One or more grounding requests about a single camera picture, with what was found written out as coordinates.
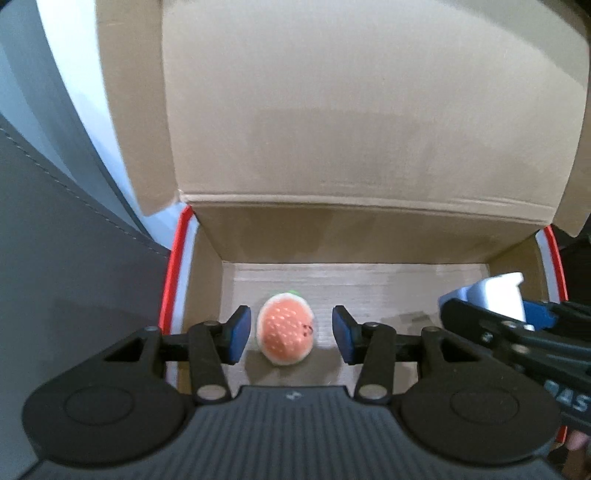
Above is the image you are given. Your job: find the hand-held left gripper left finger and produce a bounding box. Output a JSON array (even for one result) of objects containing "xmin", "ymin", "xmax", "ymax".
[{"xmin": 104, "ymin": 305, "xmax": 253, "ymax": 404}]

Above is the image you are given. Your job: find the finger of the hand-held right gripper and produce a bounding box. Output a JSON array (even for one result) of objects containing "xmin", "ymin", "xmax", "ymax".
[
  {"xmin": 438, "ymin": 298, "xmax": 591, "ymax": 393},
  {"xmin": 523, "ymin": 300, "xmax": 591, "ymax": 334}
]

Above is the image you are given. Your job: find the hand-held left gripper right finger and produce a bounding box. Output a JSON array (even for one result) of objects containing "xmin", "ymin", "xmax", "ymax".
[{"xmin": 332, "ymin": 305, "xmax": 481, "ymax": 404}]

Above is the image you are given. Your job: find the white grey power adapter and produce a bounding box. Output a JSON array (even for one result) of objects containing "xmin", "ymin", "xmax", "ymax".
[{"xmin": 438, "ymin": 272, "xmax": 528, "ymax": 325}]

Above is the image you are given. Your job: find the burger plush toy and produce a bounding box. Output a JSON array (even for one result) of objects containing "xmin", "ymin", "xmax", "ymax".
[{"xmin": 256, "ymin": 290, "xmax": 317, "ymax": 368}]

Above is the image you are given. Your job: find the red cardboard box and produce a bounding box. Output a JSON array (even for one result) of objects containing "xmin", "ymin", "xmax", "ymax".
[{"xmin": 95, "ymin": 0, "xmax": 591, "ymax": 444}]

